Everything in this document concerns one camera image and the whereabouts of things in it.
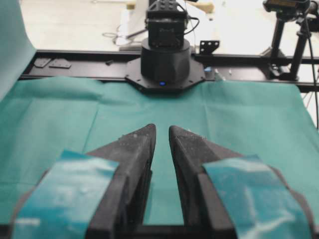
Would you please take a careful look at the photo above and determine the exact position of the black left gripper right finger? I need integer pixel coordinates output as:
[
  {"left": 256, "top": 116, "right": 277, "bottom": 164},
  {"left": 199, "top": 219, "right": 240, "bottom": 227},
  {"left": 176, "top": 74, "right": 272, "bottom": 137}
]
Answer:
[{"left": 168, "top": 125, "right": 315, "bottom": 239}]

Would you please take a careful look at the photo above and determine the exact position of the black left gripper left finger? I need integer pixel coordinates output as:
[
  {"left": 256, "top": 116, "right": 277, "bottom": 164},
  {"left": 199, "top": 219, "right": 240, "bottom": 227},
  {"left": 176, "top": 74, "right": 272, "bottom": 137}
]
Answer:
[{"left": 9, "top": 124, "right": 156, "bottom": 239}]

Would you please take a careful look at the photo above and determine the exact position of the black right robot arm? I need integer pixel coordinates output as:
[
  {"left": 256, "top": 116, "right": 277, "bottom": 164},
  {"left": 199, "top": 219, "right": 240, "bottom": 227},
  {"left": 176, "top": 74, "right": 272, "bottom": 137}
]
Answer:
[{"left": 125, "top": 0, "right": 205, "bottom": 93}]

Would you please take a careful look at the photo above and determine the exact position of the green table cloth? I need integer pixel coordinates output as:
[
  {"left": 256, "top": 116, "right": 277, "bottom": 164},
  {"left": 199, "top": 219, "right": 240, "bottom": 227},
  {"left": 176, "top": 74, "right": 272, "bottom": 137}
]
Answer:
[{"left": 0, "top": 0, "right": 319, "bottom": 239}]

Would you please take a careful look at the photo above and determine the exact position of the black aluminium frame rail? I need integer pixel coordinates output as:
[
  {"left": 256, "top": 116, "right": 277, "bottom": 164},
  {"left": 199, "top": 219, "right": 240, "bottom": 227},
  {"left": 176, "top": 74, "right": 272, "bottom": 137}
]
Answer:
[{"left": 20, "top": 50, "right": 319, "bottom": 93}]

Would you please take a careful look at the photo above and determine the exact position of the black perforated corner bracket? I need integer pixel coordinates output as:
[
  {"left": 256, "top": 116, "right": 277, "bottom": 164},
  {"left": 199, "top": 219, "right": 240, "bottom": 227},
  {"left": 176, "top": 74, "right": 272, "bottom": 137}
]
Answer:
[{"left": 199, "top": 40, "right": 220, "bottom": 55}]

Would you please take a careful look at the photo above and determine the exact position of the black camera tripod stand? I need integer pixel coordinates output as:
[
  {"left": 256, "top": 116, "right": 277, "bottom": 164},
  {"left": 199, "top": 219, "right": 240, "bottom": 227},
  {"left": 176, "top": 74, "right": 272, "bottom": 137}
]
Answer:
[{"left": 261, "top": 0, "right": 319, "bottom": 81}]

